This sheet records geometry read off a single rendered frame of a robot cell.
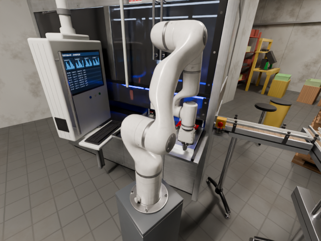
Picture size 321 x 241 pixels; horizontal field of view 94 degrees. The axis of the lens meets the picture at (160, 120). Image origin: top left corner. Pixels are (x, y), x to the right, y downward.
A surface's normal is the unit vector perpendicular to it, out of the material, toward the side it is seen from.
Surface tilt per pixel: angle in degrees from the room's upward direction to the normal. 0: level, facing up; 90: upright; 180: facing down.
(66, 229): 0
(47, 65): 90
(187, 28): 60
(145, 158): 29
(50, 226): 0
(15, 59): 90
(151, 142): 77
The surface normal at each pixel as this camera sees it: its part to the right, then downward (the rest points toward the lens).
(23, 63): 0.65, 0.36
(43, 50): -0.32, 0.42
